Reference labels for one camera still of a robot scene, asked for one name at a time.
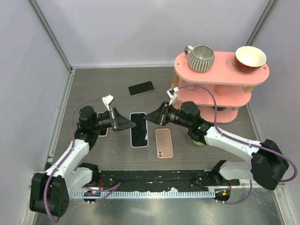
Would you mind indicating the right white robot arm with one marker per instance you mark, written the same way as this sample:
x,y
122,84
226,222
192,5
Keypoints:
x,y
262,162

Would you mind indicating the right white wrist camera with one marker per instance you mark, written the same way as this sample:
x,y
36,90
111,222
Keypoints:
x,y
173,95

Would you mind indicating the beige phone case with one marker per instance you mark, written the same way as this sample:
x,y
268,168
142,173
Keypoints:
x,y
98,116

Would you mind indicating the black phone silver edge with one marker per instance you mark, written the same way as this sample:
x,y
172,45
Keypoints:
x,y
141,88

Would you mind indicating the pink three-tier shelf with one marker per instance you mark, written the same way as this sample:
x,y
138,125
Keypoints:
x,y
223,72

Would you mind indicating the clear pink glass cup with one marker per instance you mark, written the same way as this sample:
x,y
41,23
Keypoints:
x,y
190,86

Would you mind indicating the black mounting plate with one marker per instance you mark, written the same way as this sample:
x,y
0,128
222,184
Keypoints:
x,y
160,180

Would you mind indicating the pink phone case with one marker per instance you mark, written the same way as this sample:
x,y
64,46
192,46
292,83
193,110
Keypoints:
x,y
164,143

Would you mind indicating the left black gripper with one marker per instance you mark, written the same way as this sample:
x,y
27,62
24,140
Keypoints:
x,y
120,123

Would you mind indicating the dark cup bottom shelf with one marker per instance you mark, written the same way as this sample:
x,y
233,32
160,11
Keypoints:
x,y
219,108

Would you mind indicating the red white bowl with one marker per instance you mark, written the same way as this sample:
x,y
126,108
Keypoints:
x,y
249,59

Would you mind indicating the phone with white edge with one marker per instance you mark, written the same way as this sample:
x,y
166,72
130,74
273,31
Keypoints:
x,y
102,132

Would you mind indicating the white slotted cable duct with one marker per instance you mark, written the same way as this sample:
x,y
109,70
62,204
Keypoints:
x,y
173,193

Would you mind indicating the lilac phone case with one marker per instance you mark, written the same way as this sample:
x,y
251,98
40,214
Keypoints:
x,y
139,146

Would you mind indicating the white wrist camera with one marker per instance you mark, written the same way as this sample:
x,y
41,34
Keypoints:
x,y
107,100
173,95

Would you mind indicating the yellow green mug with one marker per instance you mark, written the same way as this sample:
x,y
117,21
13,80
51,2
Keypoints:
x,y
198,143

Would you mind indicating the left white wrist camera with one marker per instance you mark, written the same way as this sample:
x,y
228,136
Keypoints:
x,y
107,100

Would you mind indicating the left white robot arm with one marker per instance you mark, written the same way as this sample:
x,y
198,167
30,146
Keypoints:
x,y
52,189

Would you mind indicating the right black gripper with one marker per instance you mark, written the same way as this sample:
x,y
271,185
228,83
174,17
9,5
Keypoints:
x,y
160,116

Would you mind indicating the grey striped mug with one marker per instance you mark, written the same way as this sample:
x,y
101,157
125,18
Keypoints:
x,y
200,58

